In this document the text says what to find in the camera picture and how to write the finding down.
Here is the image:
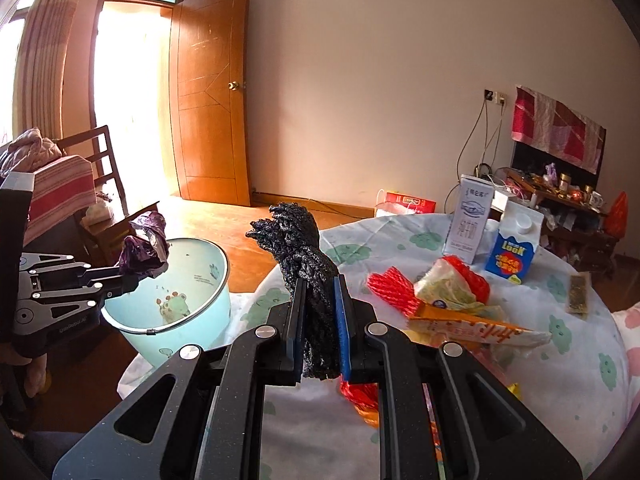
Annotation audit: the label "pink heart blanket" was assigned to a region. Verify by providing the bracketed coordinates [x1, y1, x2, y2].
[611, 302, 640, 361]

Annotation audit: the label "purple plastic bag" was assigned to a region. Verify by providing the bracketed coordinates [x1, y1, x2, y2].
[117, 211, 171, 278]

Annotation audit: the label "dark wooden chair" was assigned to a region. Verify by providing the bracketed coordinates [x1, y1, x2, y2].
[57, 125, 161, 266]

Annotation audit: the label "light blue plastic bucket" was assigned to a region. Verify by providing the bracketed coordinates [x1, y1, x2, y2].
[100, 237, 232, 368]

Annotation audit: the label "red patterned cloth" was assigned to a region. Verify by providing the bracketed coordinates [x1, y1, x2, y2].
[511, 85, 607, 175]

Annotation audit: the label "red foam net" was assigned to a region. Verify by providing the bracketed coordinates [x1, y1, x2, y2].
[367, 267, 426, 317]
[440, 255, 491, 306]

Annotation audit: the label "red gift box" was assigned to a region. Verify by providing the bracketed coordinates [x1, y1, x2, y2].
[385, 191, 437, 216]

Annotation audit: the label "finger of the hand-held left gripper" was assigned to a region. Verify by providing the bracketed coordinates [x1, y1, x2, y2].
[22, 254, 151, 286]
[27, 279, 147, 307]

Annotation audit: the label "black television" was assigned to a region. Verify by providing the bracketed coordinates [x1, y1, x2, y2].
[510, 140, 598, 196]

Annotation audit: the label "pink jacket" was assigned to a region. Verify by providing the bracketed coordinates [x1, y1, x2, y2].
[0, 127, 63, 176]

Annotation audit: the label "dark wooden cabinet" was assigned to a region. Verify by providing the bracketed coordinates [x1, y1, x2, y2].
[505, 170, 618, 281]

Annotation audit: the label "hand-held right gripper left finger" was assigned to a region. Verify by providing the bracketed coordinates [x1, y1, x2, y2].
[52, 277, 308, 480]

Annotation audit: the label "white plastic bag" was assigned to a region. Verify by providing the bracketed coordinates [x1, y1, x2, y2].
[82, 199, 115, 222]

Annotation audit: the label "wooden door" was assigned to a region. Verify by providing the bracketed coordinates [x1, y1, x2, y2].
[169, 0, 252, 207]

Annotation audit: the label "red orange plastic bag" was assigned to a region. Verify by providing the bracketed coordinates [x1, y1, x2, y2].
[340, 379, 382, 428]

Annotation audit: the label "white green printed sheet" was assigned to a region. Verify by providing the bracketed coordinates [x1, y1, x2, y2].
[117, 212, 631, 480]

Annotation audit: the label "tall white carton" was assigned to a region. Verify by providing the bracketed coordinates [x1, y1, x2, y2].
[442, 174, 495, 265]

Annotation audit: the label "small dark snack packet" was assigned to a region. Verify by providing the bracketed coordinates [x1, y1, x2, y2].
[565, 271, 592, 317]

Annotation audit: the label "orange snack wrapper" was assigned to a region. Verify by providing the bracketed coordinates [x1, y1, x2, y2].
[406, 302, 551, 348]

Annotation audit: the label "blue white milk carton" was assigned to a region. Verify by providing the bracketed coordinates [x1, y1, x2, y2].
[485, 206, 543, 281]

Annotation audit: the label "person's left hand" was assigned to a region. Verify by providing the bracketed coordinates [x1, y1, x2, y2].
[0, 347, 51, 397]

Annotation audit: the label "white cables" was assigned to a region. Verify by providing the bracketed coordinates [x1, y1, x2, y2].
[457, 97, 503, 186]

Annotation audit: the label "red striped cloth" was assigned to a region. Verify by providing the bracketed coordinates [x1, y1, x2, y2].
[22, 154, 97, 246]

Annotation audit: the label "black foam net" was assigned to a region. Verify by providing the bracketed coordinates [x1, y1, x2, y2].
[245, 202, 343, 381]

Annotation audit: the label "clear green plastic bag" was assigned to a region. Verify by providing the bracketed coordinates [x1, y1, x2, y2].
[414, 260, 488, 317]

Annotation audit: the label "striped curtain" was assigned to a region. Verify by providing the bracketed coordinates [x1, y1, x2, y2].
[10, 0, 118, 141]

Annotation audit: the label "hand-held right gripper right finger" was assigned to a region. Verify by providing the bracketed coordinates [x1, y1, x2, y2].
[334, 275, 583, 480]

